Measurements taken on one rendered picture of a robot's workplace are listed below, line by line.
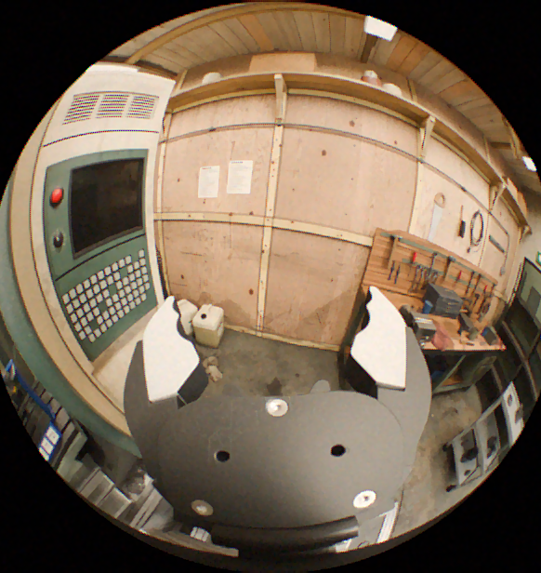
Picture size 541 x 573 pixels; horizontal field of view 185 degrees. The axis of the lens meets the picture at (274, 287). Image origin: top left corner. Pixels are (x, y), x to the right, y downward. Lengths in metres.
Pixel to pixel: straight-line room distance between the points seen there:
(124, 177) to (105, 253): 0.27
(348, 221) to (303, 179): 0.48
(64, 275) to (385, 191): 1.89
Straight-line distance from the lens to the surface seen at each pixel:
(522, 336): 3.69
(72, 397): 0.30
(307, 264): 1.65
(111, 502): 1.10
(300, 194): 1.54
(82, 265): 0.68
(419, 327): 1.03
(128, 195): 0.76
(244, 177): 1.65
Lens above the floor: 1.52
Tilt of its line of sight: 29 degrees down
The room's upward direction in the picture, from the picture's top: 7 degrees clockwise
